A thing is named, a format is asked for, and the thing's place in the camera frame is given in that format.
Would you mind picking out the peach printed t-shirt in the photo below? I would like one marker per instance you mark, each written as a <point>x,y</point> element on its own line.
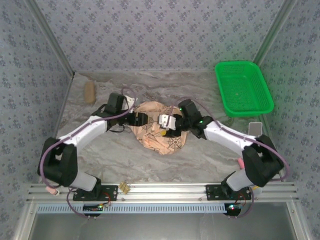
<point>155,142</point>

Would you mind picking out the green plastic mesh basket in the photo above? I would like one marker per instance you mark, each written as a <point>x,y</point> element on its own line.
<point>242,87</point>

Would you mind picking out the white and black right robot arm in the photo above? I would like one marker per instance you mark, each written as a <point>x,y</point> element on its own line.
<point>262,162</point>

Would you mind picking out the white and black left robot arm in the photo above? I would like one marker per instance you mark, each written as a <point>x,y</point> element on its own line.
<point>62,165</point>

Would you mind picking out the tan oblong brush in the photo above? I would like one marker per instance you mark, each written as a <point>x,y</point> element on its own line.
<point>89,92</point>

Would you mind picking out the white phone stand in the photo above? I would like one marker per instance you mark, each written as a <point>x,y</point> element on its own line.
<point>255,128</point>

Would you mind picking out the pink toy microphone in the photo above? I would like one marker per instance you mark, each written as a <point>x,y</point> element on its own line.
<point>240,163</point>

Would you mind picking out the gold binder clip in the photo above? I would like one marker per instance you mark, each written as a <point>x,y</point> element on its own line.
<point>124,188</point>

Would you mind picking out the small right circuit board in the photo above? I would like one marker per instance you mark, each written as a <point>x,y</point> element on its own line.
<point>233,208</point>

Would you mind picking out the small circuit board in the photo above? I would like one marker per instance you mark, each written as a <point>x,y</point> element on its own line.
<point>92,208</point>
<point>233,208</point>

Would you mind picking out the small left circuit board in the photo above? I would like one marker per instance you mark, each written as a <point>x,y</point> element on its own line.
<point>92,208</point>

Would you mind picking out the small pink and white eraser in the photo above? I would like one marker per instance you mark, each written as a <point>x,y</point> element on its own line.
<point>53,191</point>

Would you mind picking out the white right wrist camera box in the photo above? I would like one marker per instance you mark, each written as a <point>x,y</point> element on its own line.
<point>166,121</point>

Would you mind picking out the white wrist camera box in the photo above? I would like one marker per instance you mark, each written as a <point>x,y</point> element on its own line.
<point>130,100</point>
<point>166,121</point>

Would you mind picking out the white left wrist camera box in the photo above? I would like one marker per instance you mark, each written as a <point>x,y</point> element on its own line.
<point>130,100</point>

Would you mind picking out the aluminium mounting rail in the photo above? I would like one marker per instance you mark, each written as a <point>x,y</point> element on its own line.
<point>162,191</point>

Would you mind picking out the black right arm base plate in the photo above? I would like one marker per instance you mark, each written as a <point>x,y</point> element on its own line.
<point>212,192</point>

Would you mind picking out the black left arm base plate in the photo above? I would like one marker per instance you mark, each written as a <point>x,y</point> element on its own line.
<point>110,192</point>

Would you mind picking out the aluminium frame post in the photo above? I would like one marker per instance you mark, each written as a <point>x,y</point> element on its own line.
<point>270,37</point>
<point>51,37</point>

